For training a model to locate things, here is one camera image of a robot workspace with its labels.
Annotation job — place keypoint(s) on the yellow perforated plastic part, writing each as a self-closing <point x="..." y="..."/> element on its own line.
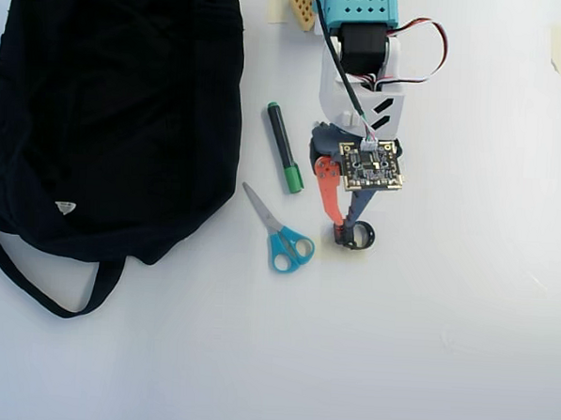
<point x="301" y="4"/>

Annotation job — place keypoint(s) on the black fabric bag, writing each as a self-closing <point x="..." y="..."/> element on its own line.
<point x="102" y="116"/>

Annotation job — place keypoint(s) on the camera circuit board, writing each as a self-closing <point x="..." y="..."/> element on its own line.
<point x="372" y="165"/>

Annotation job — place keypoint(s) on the black marker with green cap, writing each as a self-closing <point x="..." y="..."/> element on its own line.
<point x="281" y="144"/>

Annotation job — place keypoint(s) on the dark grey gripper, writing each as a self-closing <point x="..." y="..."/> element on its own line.
<point x="327" y="175"/>

